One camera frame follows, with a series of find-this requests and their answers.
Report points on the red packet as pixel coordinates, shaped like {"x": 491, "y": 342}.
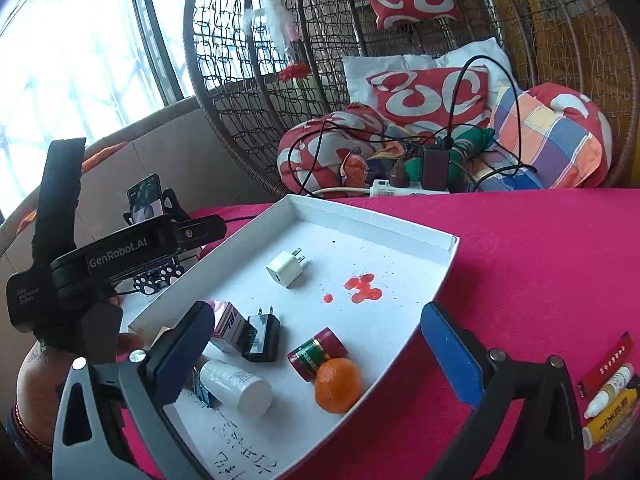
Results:
{"x": 605, "y": 360}

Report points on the white tube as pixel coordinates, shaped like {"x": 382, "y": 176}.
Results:
{"x": 612, "y": 390}

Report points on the mandarin orange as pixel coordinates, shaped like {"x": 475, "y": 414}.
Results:
{"x": 339, "y": 385}

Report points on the small blue box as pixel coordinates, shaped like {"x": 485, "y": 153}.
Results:
{"x": 206, "y": 396}

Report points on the black charger plug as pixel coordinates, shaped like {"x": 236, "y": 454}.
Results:
{"x": 262, "y": 340}

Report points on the person's left forearm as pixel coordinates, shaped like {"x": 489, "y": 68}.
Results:
{"x": 20, "y": 452}

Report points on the dark power adapter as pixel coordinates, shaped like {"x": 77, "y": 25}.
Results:
{"x": 434, "y": 170}

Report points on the white cardboard tray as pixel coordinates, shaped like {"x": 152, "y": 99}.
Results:
{"x": 325, "y": 240}

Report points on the red white seat cushion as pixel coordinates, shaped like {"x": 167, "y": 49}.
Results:
{"x": 315, "y": 155}

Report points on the yellow tube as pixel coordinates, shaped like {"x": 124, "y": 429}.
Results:
{"x": 607, "y": 422}

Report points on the white dreamcatcher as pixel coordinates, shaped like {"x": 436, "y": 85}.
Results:
{"x": 275, "y": 10}

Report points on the red green jar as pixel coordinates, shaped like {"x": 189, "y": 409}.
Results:
{"x": 312, "y": 355}

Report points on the plaid cloth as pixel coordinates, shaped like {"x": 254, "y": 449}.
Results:
{"x": 545, "y": 145}

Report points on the person's left hand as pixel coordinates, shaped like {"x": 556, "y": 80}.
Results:
{"x": 42, "y": 375}

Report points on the red flower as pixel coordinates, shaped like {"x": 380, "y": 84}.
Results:
{"x": 295, "y": 72}

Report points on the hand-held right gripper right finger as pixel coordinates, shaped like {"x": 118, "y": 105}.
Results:
{"x": 450, "y": 355}

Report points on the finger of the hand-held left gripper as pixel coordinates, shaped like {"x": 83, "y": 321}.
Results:
{"x": 200, "y": 230}

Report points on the wicker hanging egg chair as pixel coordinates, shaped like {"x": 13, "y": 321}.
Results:
{"x": 330, "y": 35}

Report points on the orange cloth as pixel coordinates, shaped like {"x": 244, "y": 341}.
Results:
{"x": 102, "y": 155}

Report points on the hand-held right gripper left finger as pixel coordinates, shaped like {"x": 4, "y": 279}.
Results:
{"x": 185, "y": 350}

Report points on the white charger plug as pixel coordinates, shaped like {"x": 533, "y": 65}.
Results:
{"x": 284, "y": 270}

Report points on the small pink white box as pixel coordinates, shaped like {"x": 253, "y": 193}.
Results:
{"x": 227, "y": 325}

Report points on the white plastic bottle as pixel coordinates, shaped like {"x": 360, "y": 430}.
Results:
{"x": 240, "y": 387}

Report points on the magenta tablecloth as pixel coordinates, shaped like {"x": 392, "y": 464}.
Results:
{"x": 525, "y": 260}

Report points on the metal framed window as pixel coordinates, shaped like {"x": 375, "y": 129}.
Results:
{"x": 157, "y": 35}

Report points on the small brown plug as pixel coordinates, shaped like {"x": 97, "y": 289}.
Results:
{"x": 398, "y": 176}

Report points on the phone on paw stand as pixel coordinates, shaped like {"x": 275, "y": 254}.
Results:
{"x": 155, "y": 280}

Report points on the small red white pillow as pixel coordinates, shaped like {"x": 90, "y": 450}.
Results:
{"x": 410, "y": 2}

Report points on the black smartphone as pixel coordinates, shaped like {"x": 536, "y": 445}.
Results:
{"x": 145, "y": 200}

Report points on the white power strip with adapters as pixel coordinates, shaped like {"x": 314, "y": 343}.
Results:
{"x": 467, "y": 152}

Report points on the round red white cushion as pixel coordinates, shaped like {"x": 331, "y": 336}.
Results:
{"x": 580, "y": 110}

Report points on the square red white cushion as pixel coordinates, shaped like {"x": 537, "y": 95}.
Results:
{"x": 425, "y": 95}

